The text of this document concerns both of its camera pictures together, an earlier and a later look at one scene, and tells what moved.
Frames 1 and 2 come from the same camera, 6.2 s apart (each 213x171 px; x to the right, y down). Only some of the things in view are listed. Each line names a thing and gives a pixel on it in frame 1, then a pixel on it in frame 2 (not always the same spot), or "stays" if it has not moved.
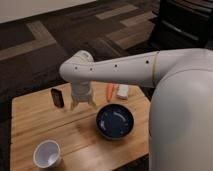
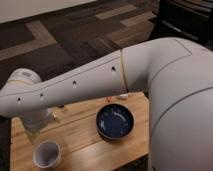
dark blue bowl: [115, 121] stays
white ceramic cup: [47, 154] stays
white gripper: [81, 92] → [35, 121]
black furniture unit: [182, 25] stays
